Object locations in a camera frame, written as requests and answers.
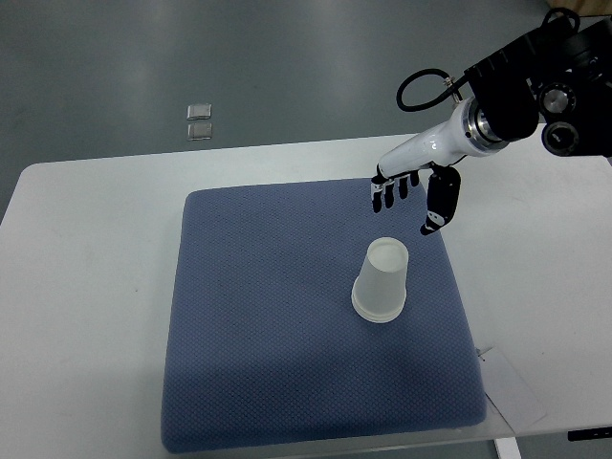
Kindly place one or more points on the white paper tag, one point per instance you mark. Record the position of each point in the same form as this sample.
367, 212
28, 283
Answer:
512, 397

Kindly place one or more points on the white table leg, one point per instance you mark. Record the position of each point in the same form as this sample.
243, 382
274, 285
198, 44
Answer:
507, 448

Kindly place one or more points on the black table control panel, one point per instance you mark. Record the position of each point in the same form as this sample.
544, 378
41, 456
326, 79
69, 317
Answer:
590, 434

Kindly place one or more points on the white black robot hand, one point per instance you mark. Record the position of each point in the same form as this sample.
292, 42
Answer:
465, 133

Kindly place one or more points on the white paper cup on mat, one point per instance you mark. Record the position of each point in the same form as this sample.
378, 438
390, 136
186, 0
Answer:
386, 317

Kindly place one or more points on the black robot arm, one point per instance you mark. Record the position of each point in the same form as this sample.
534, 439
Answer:
558, 72

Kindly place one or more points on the wooden box corner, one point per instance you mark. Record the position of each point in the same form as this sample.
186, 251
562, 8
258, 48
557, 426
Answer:
584, 8

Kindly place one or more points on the upper metal floor plate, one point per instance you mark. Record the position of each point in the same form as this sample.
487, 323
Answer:
199, 111

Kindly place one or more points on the white paper cup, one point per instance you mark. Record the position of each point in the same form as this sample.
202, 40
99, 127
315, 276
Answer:
383, 274
386, 317

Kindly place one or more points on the blue textured cushion mat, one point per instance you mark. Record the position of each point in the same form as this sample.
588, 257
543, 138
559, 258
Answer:
264, 346

